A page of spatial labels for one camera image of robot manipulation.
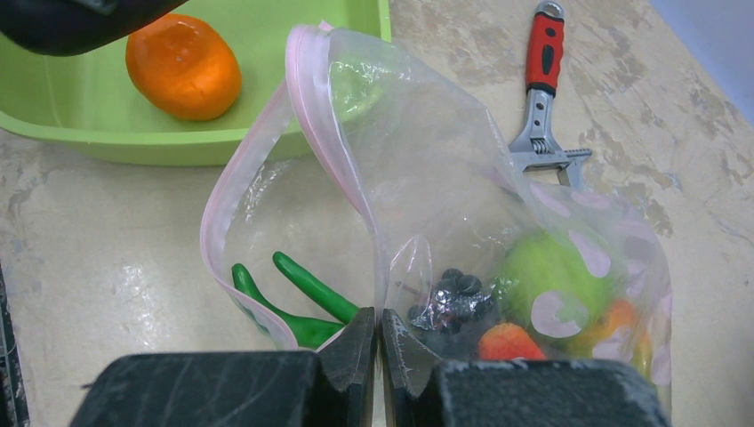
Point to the red handled adjustable wrench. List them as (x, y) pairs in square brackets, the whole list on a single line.
[(536, 147)]

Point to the dark fake grape bunch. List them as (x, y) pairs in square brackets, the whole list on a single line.
[(457, 303)]

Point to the red fake fruit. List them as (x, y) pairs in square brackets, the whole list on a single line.
[(508, 341)]

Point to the green plastic tray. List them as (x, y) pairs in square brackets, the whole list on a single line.
[(88, 103)]

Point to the clear zip top bag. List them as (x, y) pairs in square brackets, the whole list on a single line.
[(377, 174)]

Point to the green fake chili pepper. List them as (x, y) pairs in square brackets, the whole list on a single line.
[(315, 289)]

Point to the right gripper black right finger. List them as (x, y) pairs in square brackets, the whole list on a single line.
[(423, 390)]

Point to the black mounting base rail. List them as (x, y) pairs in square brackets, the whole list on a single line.
[(14, 403)]

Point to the orange fake tangerine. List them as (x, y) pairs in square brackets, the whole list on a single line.
[(183, 67)]

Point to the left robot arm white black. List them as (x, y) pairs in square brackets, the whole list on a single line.
[(69, 28)]

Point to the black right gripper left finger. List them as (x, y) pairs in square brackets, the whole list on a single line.
[(332, 387)]

